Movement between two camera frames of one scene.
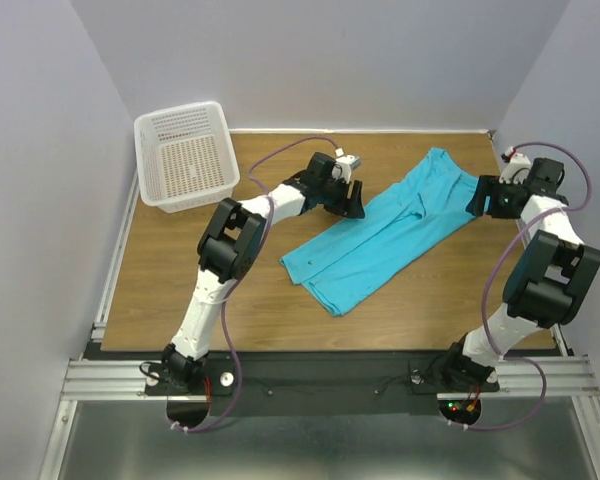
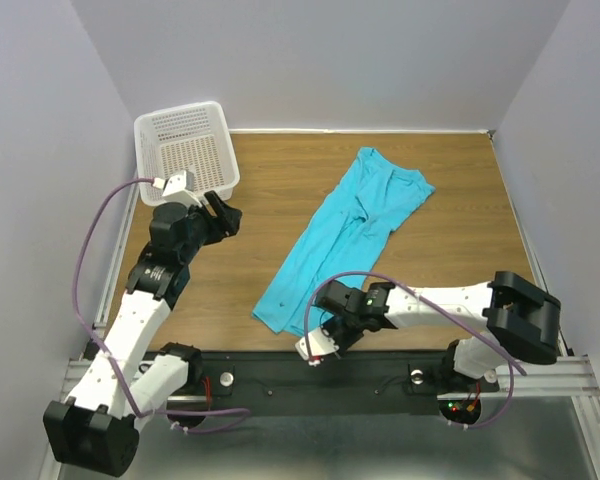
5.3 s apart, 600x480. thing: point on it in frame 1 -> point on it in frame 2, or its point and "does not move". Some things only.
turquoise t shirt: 386,235 -> 343,238
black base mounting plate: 318,384 does not move
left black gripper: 341,196 -> 213,220
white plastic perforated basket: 185,157 does not move
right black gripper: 489,198 -> 340,329
